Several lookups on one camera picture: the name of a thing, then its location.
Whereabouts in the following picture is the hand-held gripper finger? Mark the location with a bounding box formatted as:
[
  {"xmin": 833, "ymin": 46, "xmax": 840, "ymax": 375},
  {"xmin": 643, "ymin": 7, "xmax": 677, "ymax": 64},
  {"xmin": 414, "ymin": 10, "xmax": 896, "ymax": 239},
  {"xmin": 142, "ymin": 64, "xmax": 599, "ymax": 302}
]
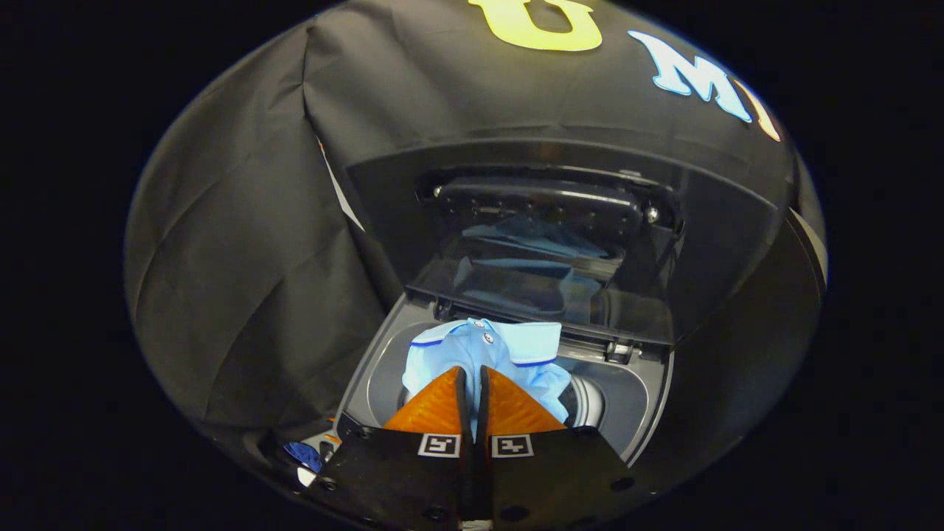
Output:
[
  {"xmin": 473, "ymin": 365, "xmax": 650, "ymax": 531},
  {"xmin": 306, "ymin": 367, "xmax": 473, "ymax": 531}
]

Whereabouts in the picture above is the dark washing machine lid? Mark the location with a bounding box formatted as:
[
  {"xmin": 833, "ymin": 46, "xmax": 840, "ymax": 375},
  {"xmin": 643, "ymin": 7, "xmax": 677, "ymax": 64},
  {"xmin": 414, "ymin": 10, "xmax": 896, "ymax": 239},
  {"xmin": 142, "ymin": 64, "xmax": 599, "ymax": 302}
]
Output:
[{"xmin": 345, "ymin": 140, "xmax": 782, "ymax": 347}]

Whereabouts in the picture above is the light blue polo shirt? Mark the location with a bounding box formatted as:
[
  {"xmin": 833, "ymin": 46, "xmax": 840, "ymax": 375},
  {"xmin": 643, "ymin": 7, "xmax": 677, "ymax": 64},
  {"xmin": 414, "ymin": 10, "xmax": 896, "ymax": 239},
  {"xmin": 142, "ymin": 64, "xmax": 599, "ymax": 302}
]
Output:
[{"xmin": 402, "ymin": 317, "xmax": 572, "ymax": 436}]

